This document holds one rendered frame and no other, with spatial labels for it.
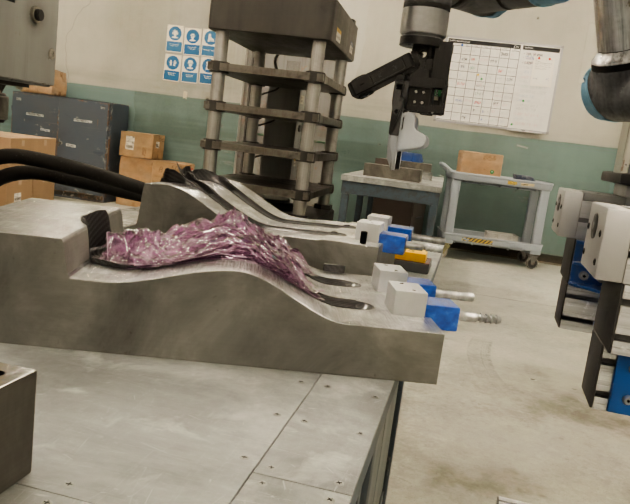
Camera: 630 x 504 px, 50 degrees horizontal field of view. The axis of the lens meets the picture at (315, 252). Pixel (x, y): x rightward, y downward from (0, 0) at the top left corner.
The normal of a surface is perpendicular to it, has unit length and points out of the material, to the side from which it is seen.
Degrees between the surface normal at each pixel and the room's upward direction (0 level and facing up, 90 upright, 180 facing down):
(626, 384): 90
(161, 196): 90
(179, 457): 0
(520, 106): 90
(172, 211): 90
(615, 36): 114
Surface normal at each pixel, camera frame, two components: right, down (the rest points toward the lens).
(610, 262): -0.25, 0.13
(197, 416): 0.12, -0.98
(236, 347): 0.07, 0.18
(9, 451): 0.97, 0.16
